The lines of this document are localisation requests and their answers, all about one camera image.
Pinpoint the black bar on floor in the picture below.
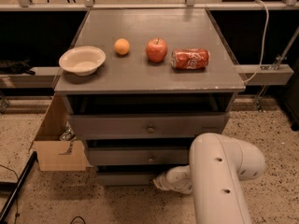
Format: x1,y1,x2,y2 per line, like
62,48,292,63
0,151,37,224

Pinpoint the red apple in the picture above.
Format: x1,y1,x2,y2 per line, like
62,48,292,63
146,38,168,63

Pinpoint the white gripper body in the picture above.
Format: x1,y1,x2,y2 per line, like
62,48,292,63
156,171,178,190

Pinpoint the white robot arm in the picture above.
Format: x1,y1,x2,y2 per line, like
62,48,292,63
153,133,265,224

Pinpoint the grey drawer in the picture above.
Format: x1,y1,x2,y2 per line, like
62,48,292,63
87,147,189,166
68,113,229,140
96,164,190,186

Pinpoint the white bowl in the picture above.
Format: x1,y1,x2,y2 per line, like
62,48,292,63
59,46,106,76

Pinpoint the grey middle drawer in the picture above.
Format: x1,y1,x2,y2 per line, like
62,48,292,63
87,147,189,166

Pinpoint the cardboard box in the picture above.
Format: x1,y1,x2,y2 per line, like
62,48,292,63
33,95,88,172

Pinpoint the black cloth on ledge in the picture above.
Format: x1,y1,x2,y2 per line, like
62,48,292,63
0,60,36,76

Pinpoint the black floor cable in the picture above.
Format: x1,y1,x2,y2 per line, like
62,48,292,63
68,216,87,224

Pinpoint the crushed red soda can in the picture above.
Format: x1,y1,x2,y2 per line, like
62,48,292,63
171,49,210,70

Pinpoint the grey bottom drawer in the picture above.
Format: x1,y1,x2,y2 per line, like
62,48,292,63
96,164,190,186

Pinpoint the white hanging cable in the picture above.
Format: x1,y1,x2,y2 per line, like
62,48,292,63
243,0,270,86

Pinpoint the grey wooden drawer cabinet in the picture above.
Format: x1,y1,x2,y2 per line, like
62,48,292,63
54,7,246,173

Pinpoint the grey top drawer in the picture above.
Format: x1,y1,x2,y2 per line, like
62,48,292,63
68,113,229,140

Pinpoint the orange fruit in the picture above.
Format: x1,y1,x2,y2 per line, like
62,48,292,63
114,38,130,55

